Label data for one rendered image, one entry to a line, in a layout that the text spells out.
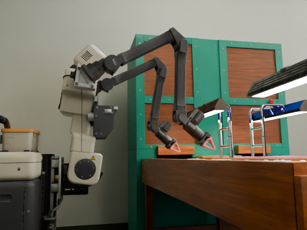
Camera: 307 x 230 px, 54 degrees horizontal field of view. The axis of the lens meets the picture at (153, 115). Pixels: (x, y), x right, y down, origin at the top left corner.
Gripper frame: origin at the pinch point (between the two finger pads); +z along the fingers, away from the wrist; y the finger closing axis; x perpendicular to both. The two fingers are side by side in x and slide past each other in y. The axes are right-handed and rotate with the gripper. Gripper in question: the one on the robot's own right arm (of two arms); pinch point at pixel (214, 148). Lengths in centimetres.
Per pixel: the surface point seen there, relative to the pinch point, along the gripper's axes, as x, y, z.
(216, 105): -23.1, 9.4, -11.1
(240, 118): -64, 89, 29
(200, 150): -18, 88, 18
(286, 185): 23, -91, -10
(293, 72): -23, -58, -11
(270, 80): -24, -43, -11
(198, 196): 29.8, -36.1, -4.4
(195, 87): -56, 87, -18
